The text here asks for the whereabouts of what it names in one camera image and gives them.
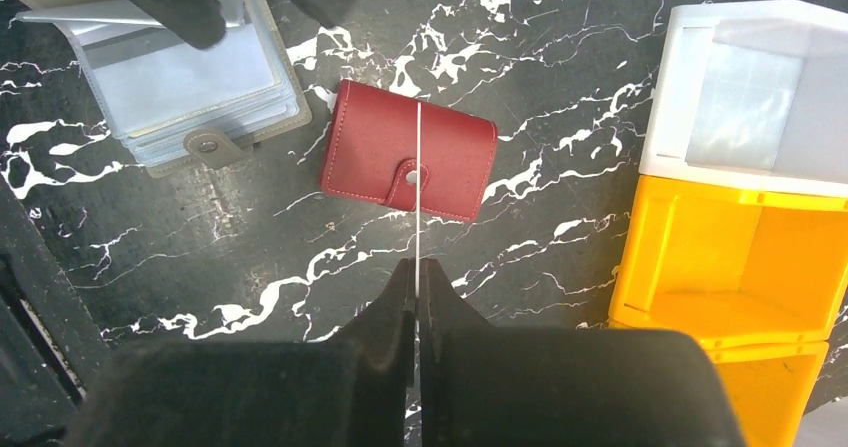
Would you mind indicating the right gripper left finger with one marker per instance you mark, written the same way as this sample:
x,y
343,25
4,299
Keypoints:
x,y
348,390

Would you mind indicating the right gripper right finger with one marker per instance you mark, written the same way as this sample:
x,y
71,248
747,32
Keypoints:
x,y
484,385

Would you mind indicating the gold credit card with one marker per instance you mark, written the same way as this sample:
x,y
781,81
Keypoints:
x,y
418,189

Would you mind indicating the red card holder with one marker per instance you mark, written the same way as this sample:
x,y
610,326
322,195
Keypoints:
x,y
370,153

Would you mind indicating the orange plastic bin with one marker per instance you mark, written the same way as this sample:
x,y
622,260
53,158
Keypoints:
x,y
769,386
732,267

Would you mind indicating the black base bar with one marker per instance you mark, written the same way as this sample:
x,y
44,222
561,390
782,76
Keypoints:
x,y
50,349

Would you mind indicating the white plastic bin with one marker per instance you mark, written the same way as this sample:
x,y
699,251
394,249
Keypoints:
x,y
752,95

